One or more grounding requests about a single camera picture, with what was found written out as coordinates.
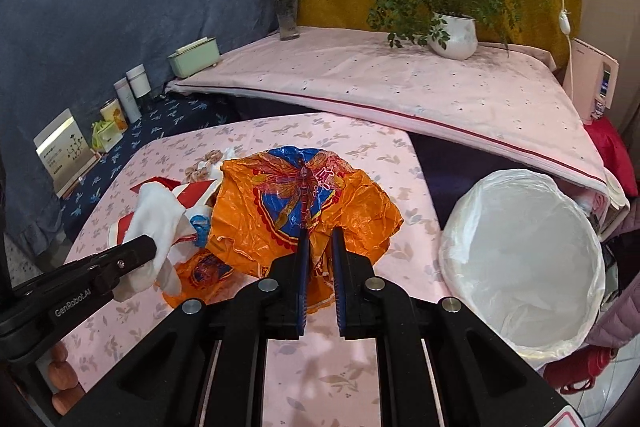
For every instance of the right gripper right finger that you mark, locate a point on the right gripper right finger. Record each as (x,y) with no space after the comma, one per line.
(366,304)

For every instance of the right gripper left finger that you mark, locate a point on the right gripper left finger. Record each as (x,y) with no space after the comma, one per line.
(276,305)

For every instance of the orange blue plastic bag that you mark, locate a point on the orange blue plastic bag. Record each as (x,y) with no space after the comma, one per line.
(263,202)

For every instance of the red white paper cup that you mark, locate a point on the red white paper cup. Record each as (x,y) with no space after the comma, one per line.
(197,197)

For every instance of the white paper towel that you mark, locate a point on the white paper towel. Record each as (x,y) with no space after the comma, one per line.
(160,216)

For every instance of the white lined trash bin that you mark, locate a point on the white lined trash bin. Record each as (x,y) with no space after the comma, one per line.
(524,258)

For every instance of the pink floral tablecloth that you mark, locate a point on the pink floral tablecloth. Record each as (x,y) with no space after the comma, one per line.
(320,379)

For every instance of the white floral card stand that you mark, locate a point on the white floral card stand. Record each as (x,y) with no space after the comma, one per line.
(64,152)

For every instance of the green white small box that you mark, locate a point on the green white small box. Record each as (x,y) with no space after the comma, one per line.
(105,136)

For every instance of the yellow orange small box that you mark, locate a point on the yellow orange small box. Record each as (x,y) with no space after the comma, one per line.
(111,111)

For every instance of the navy floral cloth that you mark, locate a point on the navy floral cloth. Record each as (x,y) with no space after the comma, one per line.
(169,115)

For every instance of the pale pink dotted cushion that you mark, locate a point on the pale pink dotted cushion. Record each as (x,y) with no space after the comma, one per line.
(504,100)

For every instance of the pink puffer jacket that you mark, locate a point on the pink puffer jacket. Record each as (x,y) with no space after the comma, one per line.
(619,323)

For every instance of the white cosmetic jar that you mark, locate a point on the white cosmetic jar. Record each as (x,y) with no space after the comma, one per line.
(139,81)

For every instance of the green tissue box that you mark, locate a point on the green tissue box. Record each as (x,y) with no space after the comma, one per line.
(194,57)

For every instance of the red cushion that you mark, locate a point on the red cushion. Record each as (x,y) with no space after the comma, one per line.
(614,153)

